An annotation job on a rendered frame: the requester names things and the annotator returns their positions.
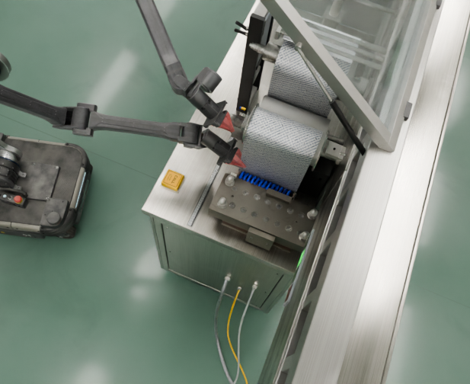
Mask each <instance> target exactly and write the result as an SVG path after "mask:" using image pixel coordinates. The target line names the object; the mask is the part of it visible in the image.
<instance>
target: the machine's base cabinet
mask: <svg viewBox="0 0 470 384"><path fill-rule="evenodd" d="M150 221H151V224H152V231H153V235H154V238H155V244H156V248H157V252H158V258H159V262H160V265H161V268H162V269H165V270H167V271H170V272H172V273H173V274H177V275H178V276H181V277H183V278H186V279H188V280H191V281H193V282H194V283H198V284H199V285H202V286H204V287H207V288H209V289H211V290H214V291H216V292H218V293H220V292H221V289H222V286H223V284H224V281H225V280H224V278H225V277H229V278H230V279H231V280H230V281H229V282H228V283H227V286H226V288H225V292H224V294H223V295H225V296H228V297H230V298H232V299H235V296H236V294H237V292H238V291H237V289H238V287H241V291H239V294H238V297H237V299H236V300H237V301H239V302H242V303H244V304H246V305H247V302H248V299H249V296H250V295H251V291H252V285H256V286H257V289H256V290H254V293H253V296H252V298H251V301H250V303H249V306H251V307H253V308H256V309H258V310H261V311H262V312H265V313H268V312H269V311H270V310H271V309H272V308H273V307H274V306H275V304H276V303H277V302H278V301H279V299H280V298H281V297H282V296H283V294H284V293H285V292H286V291H287V290H288V289H289V287H290V285H291V283H292V280H293V276H291V275H289V274H286V273H284V272H282V271H280V270H277V269H275V268H273V267H270V266H267V265H266V264H262V263H261V262H258V261H256V260H253V259H251V258H248V257H246V256H244V255H242V254H239V253H237V252H234V251H232V250H229V249H227V248H224V247H222V246H220V245H217V244H215V243H213V242H210V241H208V240H206V239H204V238H201V237H199V236H196V235H194V234H191V233H189V232H186V231H184V230H182V229H179V228H177V227H175V226H172V225H170V224H167V223H166V222H162V221H161V220H158V219H156V218H153V217H151V216H150Z"/></svg>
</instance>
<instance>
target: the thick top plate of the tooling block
mask: <svg viewBox="0 0 470 384"><path fill-rule="evenodd" d="M228 175H230V174H227V173H225V175H224V177H223V179H222V181H221V183H220V185H219V187H218V189H217V191H216V194H215V196H214V198H213V200H212V202H211V204H210V205H209V211H208V214H209V215H211V216H214V217H216V218H218V219H221V220H223V221H226V222H228V223H231V224H232V225H235V226H238V227H240V228H242V229H245V230H249V228H250V227H252V228H255V229H257V230H260V231H262V232H265V233H267V234H269V235H272V236H274V237H276V238H275V240H274V241H275V242H276V243H279V244H281V245H284V246H286V247H288V248H291V249H293V250H295V251H298V252H301V253H302V251H303V248H304V246H305V242H301V241H300V240H299V235H300V234H301V233H303V232H309V234H310V233H311V231H312V228H313V225H314V223H315V219H314V220H310V219H309V218H308V217H307V213H308V212H309V211H310V210H312V209H314V208H311V207H310V206H306V205H304V204H302V203H299V202H297V201H294V200H291V201H290V204H288V203H284V202H282V201H280V200H277V199H274V198H272V197H269V196H267V195H266V192H267V189H264V188H262V187H259V186H257V185H255V184H252V183H250V182H247V181H244V180H242V179H240V178H236V179H234V181H235V183H234V185H233V186H231V187H229V186H227V185H226V184H225V179H226V178H227V176H228ZM221 197H224V198H226V201H227V207H226V208H225V209H220V208H219V207H218V205H217V203H218V201H219V199H220V198H221Z"/></svg>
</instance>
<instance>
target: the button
mask: <svg viewBox="0 0 470 384"><path fill-rule="evenodd" d="M183 179H184V175H183V174H180V173H177V172H176V171H172V170H171V169H168V171H167V173H166V174H165V176H164V178H163V180H162V182H161V185H162V186H165V187H167V188H170V189H172V190H175V191H177V190H178V189H179V187H180V185H181V183H182V181H183Z"/></svg>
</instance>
